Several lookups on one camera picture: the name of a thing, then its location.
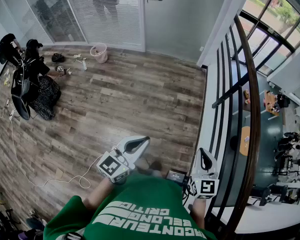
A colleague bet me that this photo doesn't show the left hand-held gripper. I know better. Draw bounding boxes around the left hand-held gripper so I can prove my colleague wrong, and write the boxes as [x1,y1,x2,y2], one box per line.
[96,135,151,185]

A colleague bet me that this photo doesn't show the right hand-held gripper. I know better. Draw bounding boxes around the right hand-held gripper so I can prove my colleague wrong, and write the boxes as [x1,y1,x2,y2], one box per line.
[187,147,220,200]

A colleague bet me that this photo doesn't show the person's right forearm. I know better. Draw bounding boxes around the person's right forearm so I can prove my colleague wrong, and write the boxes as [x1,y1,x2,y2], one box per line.
[191,197,208,231]

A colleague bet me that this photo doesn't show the person's left forearm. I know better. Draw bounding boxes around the person's left forearm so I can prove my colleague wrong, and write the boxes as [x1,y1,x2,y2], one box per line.
[86,177,116,211]

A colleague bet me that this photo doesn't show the small black screen device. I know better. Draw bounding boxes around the small black screen device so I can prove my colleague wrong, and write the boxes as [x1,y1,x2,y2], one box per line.
[165,169,186,184]

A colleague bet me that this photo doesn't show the black round stool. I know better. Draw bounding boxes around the black round stool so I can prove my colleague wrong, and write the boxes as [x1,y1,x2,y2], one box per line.
[229,135,239,150]

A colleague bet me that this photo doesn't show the round wooden table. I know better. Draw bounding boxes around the round wooden table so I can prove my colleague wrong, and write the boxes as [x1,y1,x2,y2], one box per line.
[239,125,252,157]

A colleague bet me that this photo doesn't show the person's green printed t-shirt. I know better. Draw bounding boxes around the person's green printed t-shirt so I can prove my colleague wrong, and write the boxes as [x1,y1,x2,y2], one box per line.
[43,173,217,240]

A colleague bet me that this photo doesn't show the black striped armchair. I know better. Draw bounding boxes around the black striped armchair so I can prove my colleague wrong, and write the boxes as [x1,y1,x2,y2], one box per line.
[269,183,290,203]
[251,186,272,207]

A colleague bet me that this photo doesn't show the dark wooden handrail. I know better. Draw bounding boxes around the dark wooden handrail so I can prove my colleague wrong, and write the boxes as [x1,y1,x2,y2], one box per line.
[223,13,262,240]

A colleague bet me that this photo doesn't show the black metal railing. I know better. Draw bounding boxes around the black metal railing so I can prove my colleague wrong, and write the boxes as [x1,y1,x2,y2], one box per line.
[203,25,253,235]

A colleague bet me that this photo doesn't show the narrow wooden table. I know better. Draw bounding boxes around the narrow wooden table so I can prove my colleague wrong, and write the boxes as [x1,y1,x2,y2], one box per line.
[241,88,252,112]

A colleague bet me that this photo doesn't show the group of black office chairs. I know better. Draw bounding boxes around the group of black office chairs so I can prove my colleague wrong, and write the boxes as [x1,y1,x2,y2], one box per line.
[274,131,300,163]

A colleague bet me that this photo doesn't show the cluttered wooden table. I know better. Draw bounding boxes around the cluttered wooden table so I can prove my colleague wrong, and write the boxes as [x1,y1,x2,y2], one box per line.
[263,89,281,117]

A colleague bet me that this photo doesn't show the scattered white paper scraps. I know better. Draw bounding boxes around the scattered white paper scraps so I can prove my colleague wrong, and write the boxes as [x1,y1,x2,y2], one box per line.
[64,53,89,76]

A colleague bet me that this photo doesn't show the pink waste basket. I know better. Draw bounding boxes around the pink waste basket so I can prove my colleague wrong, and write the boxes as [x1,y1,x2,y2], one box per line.
[89,42,109,64]

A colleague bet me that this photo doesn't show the black bag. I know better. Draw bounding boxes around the black bag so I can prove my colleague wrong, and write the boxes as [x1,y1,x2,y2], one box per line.
[51,52,66,63]

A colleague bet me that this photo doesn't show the glass partition with blinds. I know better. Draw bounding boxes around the glass partition with blinds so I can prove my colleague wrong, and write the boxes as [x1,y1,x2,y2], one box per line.
[0,0,147,52]

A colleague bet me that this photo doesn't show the yellow paper scraps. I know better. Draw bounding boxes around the yellow paper scraps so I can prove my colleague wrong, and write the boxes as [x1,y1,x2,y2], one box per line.
[3,68,12,87]

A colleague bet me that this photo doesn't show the tall black framed window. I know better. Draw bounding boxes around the tall black framed window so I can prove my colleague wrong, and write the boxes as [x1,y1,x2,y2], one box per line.
[236,0,300,77]

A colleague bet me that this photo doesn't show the pile of dark equipment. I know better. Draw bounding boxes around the pile of dark equipment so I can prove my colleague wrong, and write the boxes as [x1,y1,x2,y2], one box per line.
[0,161,49,240]

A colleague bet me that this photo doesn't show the grey shoulder strap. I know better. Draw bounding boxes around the grey shoulder strap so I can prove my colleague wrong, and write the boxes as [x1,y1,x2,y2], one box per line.
[64,231,84,240]

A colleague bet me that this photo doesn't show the white power strip with cable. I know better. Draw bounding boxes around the white power strip with cable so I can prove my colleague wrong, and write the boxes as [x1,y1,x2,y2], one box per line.
[0,75,92,190]

